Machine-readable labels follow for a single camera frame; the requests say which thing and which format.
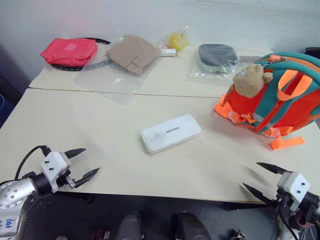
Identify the black round ring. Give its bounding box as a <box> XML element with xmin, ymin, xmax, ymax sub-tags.
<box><xmin>48</xmin><ymin>37</ymin><xmax>112</xmax><ymax>74</ymax></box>

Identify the white rectangular case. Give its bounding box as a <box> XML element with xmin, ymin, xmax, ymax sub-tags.
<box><xmin>140</xmin><ymin>113</ymin><xmax>202</xmax><ymax>154</ymax></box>

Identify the small white tube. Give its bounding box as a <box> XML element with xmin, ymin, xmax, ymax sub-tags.
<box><xmin>160</xmin><ymin>48</ymin><xmax>178</xmax><ymax>58</ymax></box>

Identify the brown plush bear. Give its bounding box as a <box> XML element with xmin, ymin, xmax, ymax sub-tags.
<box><xmin>232</xmin><ymin>63</ymin><xmax>274</xmax><ymax>99</ymax></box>

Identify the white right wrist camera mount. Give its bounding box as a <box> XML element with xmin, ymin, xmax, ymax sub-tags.
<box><xmin>276</xmin><ymin>171</ymin><xmax>312</xmax><ymax>211</ymax></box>

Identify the yellow duck toy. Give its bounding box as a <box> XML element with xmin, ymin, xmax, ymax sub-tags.
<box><xmin>156</xmin><ymin>23</ymin><xmax>193</xmax><ymax>59</ymax></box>

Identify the black chair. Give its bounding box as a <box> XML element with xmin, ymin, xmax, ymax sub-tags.
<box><xmin>305</xmin><ymin>46</ymin><xmax>320</xmax><ymax>60</ymax></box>

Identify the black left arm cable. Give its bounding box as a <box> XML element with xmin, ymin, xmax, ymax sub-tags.
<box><xmin>14</xmin><ymin>145</ymin><xmax>53</xmax><ymax>181</ymax></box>

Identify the large clear plastic bag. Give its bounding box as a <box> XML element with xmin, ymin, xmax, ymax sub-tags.
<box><xmin>73</xmin><ymin>34</ymin><xmax>162</xmax><ymax>106</ymax></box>

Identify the clear flat plastic bag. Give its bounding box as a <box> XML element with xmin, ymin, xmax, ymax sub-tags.
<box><xmin>188</xmin><ymin>55</ymin><xmax>245</xmax><ymax>82</ymax></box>

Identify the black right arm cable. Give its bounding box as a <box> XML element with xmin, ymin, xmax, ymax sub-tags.
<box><xmin>276</xmin><ymin>197</ymin><xmax>301</xmax><ymax>240</ymax></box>

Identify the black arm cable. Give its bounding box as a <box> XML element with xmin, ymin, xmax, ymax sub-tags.
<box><xmin>14</xmin><ymin>145</ymin><xmax>53</xmax><ymax>181</ymax></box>
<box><xmin>276</xmin><ymin>197</ymin><xmax>301</xmax><ymax>240</ymax></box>

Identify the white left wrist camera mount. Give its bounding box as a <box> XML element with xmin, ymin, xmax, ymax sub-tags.
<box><xmin>40</xmin><ymin>151</ymin><xmax>72</xmax><ymax>194</ymax></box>

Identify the red fabric pouch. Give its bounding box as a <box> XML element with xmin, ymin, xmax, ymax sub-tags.
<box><xmin>40</xmin><ymin>37</ymin><xmax>99</xmax><ymax>68</ymax></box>

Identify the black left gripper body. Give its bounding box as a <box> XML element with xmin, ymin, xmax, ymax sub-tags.
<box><xmin>56</xmin><ymin>167</ymin><xmax>78</xmax><ymax>192</ymax></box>

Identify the dark blue item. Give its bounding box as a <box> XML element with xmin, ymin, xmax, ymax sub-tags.
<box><xmin>197</xmin><ymin>43</ymin><xmax>241</xmax><ymax>75</ymax></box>

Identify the orange and teal backpack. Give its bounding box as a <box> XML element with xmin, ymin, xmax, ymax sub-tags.
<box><xmin>213</xmin><ymin>51</ymin><xmax>320</xmax><ymax>151</ymax></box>

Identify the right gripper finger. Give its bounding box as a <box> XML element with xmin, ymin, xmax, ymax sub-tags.
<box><xmin>256</xmin><ymin>162</ymin><xmax>293</xmax><ymax>176</ymax></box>
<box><xmin>242</xmin><ymin>182</ymin><xmax>278</xmax><ymax>204</ymax></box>

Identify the dark seat with blue print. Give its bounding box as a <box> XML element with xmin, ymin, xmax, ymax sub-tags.
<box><xmin>0</xmin><ymin>44</ymin><xmax>29</xmax><ymax>129</ymax></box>

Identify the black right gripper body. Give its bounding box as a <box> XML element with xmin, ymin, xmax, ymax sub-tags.
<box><xmin>275</xmin><ymin>186</ymin><xmax>299</xmax><ymax>214</ymax></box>

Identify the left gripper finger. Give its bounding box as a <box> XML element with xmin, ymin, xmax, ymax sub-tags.
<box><xmin>64</xmin><ymin>148</ymin><xmax>87</xmax><ymax>159</ymax></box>
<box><xmin>74</xmin><ymin>167</ymin><xmax>101</xmax><ymax>189</ymax></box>

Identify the tan folded cloth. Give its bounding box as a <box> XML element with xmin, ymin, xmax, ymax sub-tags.
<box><xmin>104</xmin><ymin>34</ymin><xmax>162</xmax><ymax>76</ymax></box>

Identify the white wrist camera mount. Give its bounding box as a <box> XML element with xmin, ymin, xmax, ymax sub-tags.
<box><xmin>276</xmin><ymin>171</ymin><xmax>312</xmax><ymax>211</ymax></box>
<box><xmin>40</xmin><ymin>151</ymin><xmax>72</xmax><ymax>194</ymax></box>

